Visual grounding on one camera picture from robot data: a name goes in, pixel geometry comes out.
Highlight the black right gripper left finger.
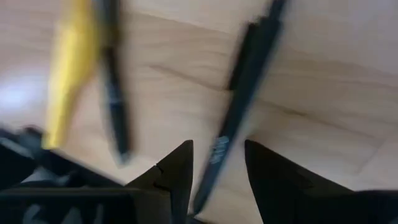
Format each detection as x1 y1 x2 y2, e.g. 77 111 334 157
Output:
126 139 194 224

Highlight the black pen with white print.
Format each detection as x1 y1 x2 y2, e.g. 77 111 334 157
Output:
192 0 289 215

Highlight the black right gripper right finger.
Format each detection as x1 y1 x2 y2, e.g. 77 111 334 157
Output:
244 139 353 224

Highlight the plain black pen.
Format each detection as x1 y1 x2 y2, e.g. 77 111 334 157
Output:
95 0 133 164

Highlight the yellow highlighter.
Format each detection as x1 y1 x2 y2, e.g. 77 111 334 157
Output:
42 0 102 150

